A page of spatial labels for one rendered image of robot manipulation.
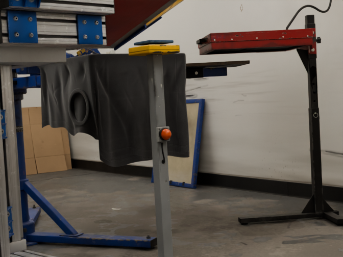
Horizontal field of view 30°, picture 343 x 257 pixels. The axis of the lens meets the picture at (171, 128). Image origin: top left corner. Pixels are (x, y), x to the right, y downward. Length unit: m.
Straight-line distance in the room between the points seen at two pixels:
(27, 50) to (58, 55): 0.11
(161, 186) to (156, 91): 0.33
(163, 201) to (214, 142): 3.12
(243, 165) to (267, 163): 0.26
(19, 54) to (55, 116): 0.85
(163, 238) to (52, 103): 0.82
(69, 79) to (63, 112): 0.16
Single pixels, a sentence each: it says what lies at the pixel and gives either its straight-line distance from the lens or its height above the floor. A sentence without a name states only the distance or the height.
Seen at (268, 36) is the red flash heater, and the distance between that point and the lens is 3.57.
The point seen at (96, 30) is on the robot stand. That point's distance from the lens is 1.94.
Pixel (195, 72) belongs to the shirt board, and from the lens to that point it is 3.68.
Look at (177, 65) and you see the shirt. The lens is 2.60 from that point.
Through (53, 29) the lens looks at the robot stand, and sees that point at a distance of 1.86.
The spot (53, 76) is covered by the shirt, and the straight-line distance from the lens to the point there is 2.67.
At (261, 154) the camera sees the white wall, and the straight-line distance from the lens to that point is 4.91.
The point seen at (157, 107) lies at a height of 0.74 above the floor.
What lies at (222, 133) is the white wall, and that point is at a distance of 5.22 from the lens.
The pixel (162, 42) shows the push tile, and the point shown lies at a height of 0.96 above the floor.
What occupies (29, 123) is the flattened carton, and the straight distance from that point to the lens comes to 7.26.
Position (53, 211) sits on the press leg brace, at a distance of 3.60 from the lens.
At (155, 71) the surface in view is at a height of 0.86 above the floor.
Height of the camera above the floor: 0.78
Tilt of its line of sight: 3 degrees down
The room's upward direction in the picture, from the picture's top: 3 degrees counter-clockwise
